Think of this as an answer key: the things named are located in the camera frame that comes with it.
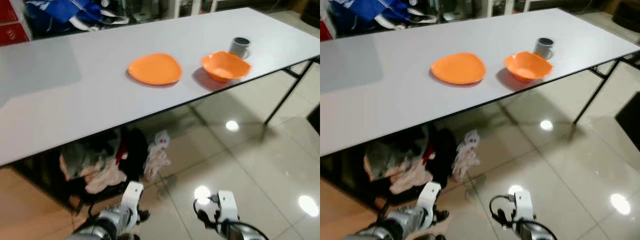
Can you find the red box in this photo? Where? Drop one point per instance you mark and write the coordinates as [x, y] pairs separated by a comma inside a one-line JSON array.
[[11, 25], [326, 31]]

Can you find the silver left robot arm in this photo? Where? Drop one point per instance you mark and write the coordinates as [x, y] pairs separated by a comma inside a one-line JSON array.
[[400, 222], [107, 222]]

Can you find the black metal table leg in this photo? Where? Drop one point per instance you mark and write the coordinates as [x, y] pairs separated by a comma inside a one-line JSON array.
[[595, 92], [287, 95]]

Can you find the blue jacket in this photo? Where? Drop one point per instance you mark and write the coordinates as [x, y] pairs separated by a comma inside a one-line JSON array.
[[65, 10], [367, 9]]

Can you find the pile of clothes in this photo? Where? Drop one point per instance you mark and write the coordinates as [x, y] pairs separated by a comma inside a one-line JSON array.
[[410, 162], [105, 160]]

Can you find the orange plastic plate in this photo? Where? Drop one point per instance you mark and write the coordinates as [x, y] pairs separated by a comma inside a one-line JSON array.
[[155, 69], [458, 68]]

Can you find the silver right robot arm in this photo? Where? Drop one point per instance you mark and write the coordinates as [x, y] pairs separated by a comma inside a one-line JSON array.
[[240, 231], [535, 231]]

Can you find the dark furniture block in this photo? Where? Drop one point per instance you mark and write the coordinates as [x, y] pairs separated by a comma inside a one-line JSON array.
[[629, 114], [315, 119]]

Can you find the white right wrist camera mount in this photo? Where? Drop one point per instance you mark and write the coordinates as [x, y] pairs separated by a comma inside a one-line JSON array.
[[523, 205], [228, 205]]

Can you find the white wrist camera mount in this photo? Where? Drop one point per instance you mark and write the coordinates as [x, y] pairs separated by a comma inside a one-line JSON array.
[[523, 205], [132, 197], [430, 197], [228, 205]]

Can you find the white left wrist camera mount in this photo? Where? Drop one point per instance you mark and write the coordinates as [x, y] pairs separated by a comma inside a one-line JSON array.
[[430, 197], [132, 197]]

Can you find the grey metal mug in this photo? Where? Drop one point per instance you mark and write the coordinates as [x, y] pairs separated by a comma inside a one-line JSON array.
[[239, 46], [543, 46]]

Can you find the orange plastic bowl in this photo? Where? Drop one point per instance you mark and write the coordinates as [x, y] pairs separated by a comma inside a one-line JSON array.
[[225, 66], [528, 66]]

